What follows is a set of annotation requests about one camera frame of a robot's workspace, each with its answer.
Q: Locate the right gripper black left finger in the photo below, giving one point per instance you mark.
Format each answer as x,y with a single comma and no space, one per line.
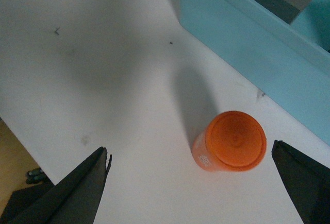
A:
76,198

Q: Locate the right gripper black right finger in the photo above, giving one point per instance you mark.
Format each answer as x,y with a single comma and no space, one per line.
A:
305,180

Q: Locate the blue plastic box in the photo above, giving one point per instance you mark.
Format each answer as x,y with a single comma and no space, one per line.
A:
268,52

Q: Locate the black object under table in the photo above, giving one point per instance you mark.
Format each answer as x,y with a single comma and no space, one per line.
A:
23,198

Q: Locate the orange cylinder part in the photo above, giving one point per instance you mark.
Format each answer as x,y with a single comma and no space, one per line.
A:
233,141

